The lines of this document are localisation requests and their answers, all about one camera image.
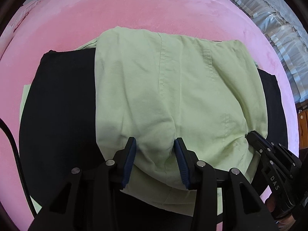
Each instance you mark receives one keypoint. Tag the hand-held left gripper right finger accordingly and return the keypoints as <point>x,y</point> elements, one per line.
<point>181,167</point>

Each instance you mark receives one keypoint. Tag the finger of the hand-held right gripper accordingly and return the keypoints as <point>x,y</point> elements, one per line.
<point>256,140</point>

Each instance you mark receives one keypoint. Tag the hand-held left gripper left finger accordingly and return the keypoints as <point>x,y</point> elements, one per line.
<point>127,166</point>

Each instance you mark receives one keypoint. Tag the green and black hoodie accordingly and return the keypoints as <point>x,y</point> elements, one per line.
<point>168,89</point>

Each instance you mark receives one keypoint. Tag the person's right hand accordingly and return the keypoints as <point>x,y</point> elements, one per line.
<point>286,222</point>

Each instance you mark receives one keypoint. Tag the wooden drawer cabinet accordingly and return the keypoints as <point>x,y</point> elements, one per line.
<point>303,125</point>

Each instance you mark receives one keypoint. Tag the pink bed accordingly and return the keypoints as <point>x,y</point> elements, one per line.
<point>144,9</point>

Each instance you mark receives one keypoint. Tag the pink flower pillow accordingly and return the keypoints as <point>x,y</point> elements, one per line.
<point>24,14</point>

